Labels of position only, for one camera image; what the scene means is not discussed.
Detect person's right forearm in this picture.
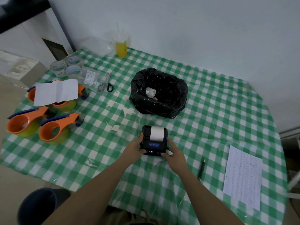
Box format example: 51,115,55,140
179,170,244,225

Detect black bin bag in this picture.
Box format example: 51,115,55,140
129,67,189,119

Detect dark blue stool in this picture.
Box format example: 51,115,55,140
17,187,71,225

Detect black pen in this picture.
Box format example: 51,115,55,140
198,158,206,182

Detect white printed paper sheet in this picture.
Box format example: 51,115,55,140
223,145,263,211

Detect clear tape roll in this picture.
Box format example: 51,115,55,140
65,55,84,67
50,60,68,77
65,65,82,78

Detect person's left hand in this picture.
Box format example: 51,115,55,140
122,133,146,166

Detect cup of yellow drink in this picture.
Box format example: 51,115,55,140
112,23,129,58

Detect white foam block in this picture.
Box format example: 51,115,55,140
0,50,47,89

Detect clear plastic zip bag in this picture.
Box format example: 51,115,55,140
75,66,109,95

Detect white cabinet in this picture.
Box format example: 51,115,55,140
0,0,76,68

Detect black portable label printer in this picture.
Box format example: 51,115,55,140
140,125,168,157

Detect white label paper roll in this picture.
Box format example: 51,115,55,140
150,126,165,141

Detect person's right hand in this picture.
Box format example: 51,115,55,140
161,138,189,176

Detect person's left forearm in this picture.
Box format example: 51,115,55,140
42,157,132,225

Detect folded white paper sheet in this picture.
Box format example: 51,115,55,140
33,79,79,107

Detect orange tape dispenser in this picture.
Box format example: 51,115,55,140
7,106,56,138
27,80,62,102
39,113,84,145
52,85,89,113

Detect green checked tablecloth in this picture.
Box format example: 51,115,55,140
0,47,289,225

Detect grey handled scissors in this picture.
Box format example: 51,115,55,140
98,72,114,93

